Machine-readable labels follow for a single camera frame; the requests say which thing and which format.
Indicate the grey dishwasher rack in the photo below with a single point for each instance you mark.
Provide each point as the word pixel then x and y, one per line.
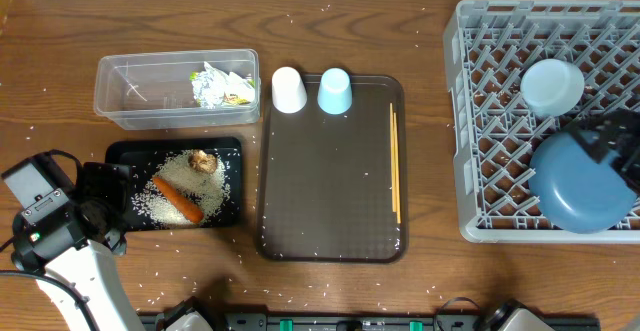
pixel 488 46

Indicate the light blue bowl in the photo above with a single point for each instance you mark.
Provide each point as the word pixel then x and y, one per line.
pixel 552 87

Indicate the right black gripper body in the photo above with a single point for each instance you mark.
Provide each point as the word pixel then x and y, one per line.
pixel 628 163

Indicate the dark blue plate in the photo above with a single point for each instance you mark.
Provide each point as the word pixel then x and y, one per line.
pixel 576 193

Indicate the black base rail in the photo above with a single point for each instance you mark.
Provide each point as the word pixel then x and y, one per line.
pixel 512 315

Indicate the clear plastic bin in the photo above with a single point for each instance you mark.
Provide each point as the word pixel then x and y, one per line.
pixel 154 91

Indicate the dried brown mushroom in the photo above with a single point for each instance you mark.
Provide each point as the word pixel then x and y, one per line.
pixel 203 162

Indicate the pile of white rice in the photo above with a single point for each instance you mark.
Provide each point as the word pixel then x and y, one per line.
pixel 206 190

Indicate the dark brown serving tray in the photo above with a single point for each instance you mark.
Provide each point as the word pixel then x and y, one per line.
pixel 325 191

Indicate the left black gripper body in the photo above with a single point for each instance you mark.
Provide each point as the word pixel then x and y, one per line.
pixel 110 196

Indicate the white plastic cup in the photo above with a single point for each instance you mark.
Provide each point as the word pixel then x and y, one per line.
pixel 288 91

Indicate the orange carrot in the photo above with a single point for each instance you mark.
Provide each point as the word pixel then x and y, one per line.
pixel 186 207

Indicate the light blue plastic cup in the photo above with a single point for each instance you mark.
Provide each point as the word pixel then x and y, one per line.
pixel 335 93

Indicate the wooden chopstick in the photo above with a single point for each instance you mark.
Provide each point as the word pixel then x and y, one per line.
pixel 393 157
pixel 396 174

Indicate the foil snack wrapper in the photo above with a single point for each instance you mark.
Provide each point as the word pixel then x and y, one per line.
pixel 200 85

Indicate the black waste tray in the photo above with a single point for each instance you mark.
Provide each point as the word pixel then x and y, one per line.
pixel 145 155

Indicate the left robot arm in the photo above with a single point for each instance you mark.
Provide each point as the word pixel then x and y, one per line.
pixel 67 236

